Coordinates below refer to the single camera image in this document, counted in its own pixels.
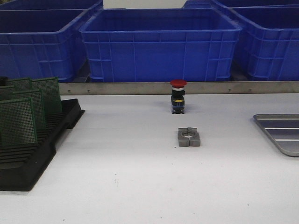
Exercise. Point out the green perforated circuit board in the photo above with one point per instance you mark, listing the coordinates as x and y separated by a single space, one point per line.
17 123

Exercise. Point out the rear right green circuit board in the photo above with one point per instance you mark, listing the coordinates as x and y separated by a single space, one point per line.
51 94

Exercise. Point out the rear left green circuit board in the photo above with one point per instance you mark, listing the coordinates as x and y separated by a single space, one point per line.
20 84

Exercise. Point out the silver metal tray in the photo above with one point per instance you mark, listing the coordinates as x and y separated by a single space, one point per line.
282 130

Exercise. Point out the black slotted board rack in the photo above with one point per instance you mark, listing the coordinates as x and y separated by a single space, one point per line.
22 166

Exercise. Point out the far left green circuit board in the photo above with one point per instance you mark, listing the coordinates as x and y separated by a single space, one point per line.
6 92

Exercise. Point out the red emergency stop button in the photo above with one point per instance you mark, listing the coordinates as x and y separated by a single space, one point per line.
177 96

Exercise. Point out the grey metal clamp block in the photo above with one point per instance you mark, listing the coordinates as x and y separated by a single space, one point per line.
188 137

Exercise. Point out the center blue plastic crate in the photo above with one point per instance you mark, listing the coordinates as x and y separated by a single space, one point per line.
159 45

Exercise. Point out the blue plastic crate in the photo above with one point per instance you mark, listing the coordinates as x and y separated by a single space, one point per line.
268 45
159 45
42 43

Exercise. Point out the far right blue crate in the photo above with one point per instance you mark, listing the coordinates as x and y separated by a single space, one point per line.
239 3

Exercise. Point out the left blue plastic crate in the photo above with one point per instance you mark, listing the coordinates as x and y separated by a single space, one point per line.
42 43

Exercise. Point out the right blue plastic crate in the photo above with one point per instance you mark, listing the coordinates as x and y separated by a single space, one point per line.
268 45

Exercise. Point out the far left blue crate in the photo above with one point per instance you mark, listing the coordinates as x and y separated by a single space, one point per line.
52 5

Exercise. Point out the metal table edge rail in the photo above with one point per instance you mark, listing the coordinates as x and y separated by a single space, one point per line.
164 88

